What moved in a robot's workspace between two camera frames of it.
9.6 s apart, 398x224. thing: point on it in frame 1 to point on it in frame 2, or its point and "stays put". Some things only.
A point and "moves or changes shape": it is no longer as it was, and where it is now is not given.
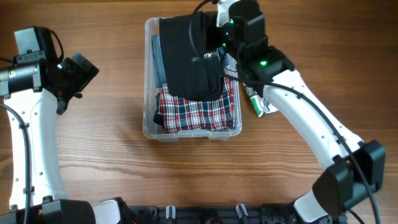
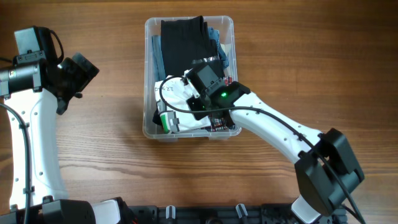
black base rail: (252, 214) stays put
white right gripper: (210, 30) to (193, 102)
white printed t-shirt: (260, 105) moves or changes shape
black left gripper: (85, 76) stays put
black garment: (188, 75) stays put
